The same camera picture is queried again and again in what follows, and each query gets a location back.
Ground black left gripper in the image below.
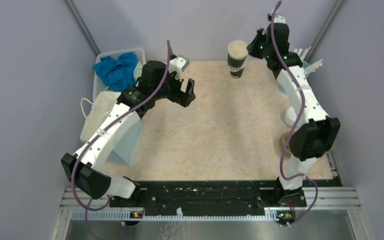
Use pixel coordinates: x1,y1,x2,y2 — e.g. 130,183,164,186
153,65,195,107

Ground stack of paper cups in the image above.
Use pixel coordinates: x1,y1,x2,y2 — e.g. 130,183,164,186
227,40,249,79

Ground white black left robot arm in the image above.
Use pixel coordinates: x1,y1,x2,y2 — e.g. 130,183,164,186
61,55,196,207

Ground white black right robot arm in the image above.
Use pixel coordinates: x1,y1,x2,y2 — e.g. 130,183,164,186
247,13,341,206

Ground white wrapped straws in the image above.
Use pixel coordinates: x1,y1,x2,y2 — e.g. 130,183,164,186
293,46,323,76

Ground blue straw holder cup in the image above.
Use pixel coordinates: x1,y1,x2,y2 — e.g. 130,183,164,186
278,61,310,95

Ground blue cloth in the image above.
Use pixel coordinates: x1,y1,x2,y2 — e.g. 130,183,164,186
92,52,138,92

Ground stack of plastic lids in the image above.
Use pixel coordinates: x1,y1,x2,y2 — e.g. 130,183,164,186
284,106,297,127

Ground light blue paper bag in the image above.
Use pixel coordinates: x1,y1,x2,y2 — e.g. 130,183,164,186
75,91,144,170

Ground white plastic basket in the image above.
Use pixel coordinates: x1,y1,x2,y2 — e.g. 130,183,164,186
92,47,146,101

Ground brown pulp cup carrier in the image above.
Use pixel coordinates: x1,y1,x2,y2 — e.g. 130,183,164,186
279,130,337,159

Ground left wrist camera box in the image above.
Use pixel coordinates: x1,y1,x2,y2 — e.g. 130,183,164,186
168,55,190,82

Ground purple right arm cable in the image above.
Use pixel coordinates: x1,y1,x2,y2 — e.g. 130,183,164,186
269,0,319,228

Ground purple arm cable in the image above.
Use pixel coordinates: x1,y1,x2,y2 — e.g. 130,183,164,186
269,0,319,228
71,40,175,240

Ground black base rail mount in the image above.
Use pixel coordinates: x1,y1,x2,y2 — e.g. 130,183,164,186
109,178,342,226

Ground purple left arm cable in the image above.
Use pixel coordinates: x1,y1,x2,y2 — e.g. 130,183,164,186
71,40,175,240

